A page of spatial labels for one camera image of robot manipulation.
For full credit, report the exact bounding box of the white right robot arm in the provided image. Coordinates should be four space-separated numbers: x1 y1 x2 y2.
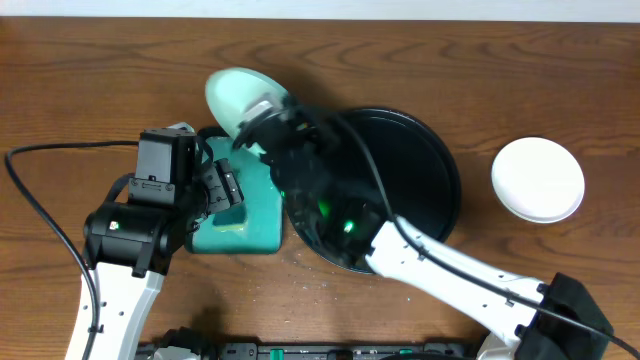
231 97 626 359

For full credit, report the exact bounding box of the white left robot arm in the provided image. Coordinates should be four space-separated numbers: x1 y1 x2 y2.
65 159 243 359

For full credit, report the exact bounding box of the green yellow scrub sponge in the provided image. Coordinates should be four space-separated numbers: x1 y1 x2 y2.
212 204 248 232

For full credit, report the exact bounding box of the white pink plate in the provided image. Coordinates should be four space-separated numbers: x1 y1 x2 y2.
491 137 586 224

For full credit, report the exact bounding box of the mint green plate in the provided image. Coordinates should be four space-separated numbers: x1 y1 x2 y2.
205 67 289 140

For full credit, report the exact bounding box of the black rectangular soapy water tray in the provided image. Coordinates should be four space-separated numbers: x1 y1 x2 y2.
185 127 283 255

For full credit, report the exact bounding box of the round black serving tray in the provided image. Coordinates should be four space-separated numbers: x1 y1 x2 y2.
284 108 461 274

